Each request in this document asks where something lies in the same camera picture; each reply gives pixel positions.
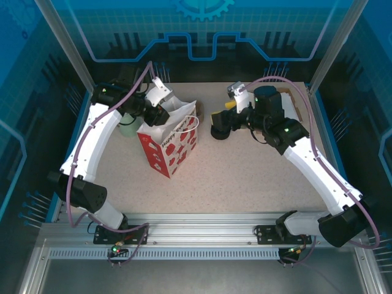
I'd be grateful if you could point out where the pale green straw holder cup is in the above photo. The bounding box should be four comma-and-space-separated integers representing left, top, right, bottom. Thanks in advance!
118, 112, 142, 138

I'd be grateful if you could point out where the red white paper bag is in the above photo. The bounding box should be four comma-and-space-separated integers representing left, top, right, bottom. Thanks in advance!
137, 99, 200, 179

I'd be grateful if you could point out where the white paper napkin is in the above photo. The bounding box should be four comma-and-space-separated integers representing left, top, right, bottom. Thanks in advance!
280, 91, 296, 120

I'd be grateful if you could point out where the brown cardboard tray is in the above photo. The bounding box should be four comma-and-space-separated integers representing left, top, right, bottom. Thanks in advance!
277, 88, 304, 123

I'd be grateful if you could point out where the steel bottom panel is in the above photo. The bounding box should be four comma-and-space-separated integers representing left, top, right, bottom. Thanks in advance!
39, 258, 368, 294

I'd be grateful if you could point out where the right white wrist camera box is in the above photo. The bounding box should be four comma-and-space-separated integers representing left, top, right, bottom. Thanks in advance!
227, 81, 255, 113

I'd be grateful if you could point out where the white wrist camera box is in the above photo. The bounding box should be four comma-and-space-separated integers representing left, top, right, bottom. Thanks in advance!
227, 81, 255, 113
144, 78, 174, 107

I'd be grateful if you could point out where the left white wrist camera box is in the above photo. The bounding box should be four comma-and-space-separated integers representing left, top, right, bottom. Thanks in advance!
144, 78, 174, 107

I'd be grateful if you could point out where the right gripper thin black cable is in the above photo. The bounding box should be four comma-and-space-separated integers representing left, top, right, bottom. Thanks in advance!
251, 127, 272, 146

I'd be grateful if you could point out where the aluminium frame post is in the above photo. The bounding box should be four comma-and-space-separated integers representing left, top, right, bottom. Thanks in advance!
35, 0, 100, 94
307, 0, 370, 94

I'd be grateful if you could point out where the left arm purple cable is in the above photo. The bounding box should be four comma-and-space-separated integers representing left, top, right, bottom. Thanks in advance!
67, 61, 159, 267

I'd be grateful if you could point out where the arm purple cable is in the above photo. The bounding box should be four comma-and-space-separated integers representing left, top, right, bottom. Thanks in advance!
240, 75, 380, 268
67, 61, 159, 267

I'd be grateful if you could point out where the aluminium frame rail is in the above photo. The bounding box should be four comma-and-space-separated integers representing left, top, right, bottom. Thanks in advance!
39, 213, 368, 249

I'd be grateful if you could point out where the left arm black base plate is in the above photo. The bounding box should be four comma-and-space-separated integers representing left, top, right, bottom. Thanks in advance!
92, 224, 148, 245

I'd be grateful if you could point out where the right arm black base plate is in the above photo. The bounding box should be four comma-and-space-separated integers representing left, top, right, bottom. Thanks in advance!
255, 225, 313, 246

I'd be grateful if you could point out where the slotted grey cable duct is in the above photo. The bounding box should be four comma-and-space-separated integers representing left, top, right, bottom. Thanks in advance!
48, 248, 281, 260

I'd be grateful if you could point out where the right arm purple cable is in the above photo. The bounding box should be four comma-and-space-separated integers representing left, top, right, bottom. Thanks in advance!
240, 75, 380, 268

